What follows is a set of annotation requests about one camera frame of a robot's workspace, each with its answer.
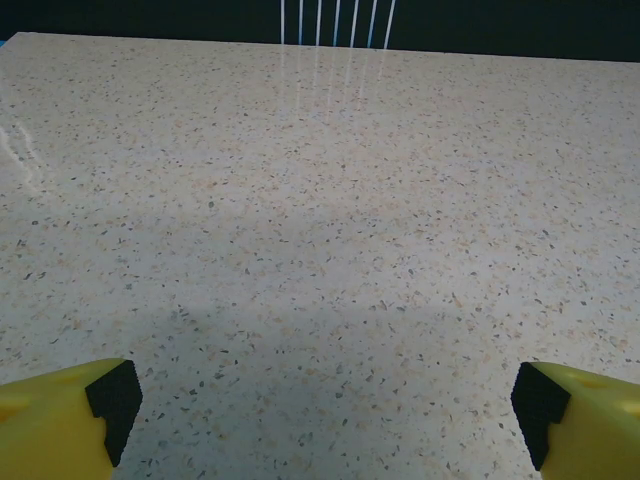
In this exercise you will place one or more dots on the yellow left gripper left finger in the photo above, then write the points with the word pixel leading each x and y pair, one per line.
pixel 50 425

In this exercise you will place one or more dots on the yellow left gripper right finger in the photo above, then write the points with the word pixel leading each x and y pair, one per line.
pixel 590 430

